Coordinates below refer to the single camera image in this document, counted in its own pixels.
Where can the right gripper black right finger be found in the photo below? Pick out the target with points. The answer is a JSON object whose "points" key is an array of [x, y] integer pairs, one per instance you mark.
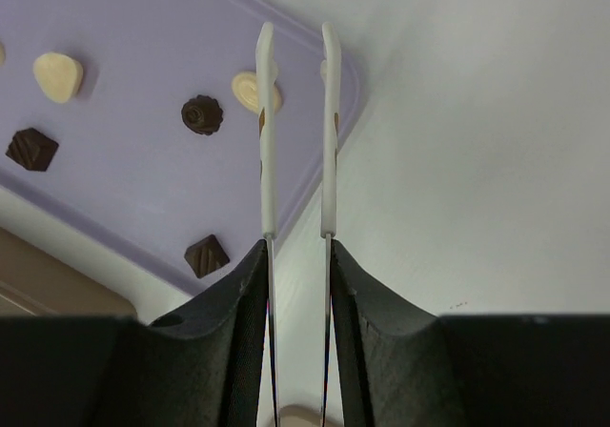
{"points": [[402, 366]]}

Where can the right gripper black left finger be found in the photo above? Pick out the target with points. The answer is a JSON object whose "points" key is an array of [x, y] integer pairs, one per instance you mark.
{"points": [[198, 365]]}

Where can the white oval swirl chocolate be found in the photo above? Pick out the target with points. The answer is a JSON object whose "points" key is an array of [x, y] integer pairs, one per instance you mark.
{"points": [[244, 87]]}

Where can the metal tongs white tips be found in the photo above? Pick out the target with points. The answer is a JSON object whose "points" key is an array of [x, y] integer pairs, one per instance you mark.
{"points": [[266, 74]]}

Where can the dark square chocolate right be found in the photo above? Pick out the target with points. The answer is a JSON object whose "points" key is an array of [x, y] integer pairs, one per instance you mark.
{"points": [[206, 256]]}

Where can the dark square chocolate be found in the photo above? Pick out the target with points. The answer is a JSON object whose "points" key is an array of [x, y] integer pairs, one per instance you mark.
{"points": [[32, 150], [206, 256]]}

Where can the gold chocolate tin box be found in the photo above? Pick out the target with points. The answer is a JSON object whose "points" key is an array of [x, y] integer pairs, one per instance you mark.
{"points": [[35, 283]]}

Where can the dark round chocolate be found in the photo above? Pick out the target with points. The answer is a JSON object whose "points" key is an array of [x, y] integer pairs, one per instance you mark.
{"points": [[202, 115]]}

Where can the dark square chocolate left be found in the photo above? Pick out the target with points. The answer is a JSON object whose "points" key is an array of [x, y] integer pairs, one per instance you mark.
{"points": [[32, 150]]}

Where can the white heart chocolate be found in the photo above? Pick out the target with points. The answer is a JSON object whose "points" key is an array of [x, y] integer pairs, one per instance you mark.
{"points": [[58, 75]]}

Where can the gold tin lid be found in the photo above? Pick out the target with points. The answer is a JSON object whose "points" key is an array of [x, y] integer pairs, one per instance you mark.
{"points": [[299, 416]]}

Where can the lavender plastic tray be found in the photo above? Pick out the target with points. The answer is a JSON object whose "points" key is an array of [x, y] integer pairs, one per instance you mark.
{"points": [[128, 173]]}

